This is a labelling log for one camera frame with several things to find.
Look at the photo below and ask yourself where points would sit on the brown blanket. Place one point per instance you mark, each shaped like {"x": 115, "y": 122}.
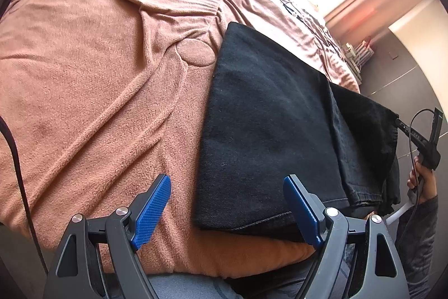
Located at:
{"x": 87, "y": 92}

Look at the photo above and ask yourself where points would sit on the black pants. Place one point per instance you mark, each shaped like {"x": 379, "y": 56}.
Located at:
{"x": 273, "y": 117}

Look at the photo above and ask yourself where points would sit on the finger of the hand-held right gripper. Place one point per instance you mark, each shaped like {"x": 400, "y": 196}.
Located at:
{"x": 406, "y": 129}

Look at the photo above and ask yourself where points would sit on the person's right forearm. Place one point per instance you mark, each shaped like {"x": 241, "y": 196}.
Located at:
{"x": 416, "y": 250}

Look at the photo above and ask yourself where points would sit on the person's leg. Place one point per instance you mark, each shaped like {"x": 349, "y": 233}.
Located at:
{"x": 196, "y": 288}

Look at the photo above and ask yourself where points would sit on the white storage rack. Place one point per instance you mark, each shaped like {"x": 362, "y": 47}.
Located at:
{"x": 357, "y": 57}

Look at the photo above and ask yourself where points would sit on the person's right hand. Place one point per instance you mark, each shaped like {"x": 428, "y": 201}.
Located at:
{"x": 425, "y": 180}

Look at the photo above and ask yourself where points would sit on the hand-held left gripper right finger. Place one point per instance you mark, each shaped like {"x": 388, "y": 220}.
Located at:
{"x": 302, "y": 215}

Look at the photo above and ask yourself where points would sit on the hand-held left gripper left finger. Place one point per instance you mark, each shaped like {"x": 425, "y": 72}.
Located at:
{"x": 150, "y": 215}

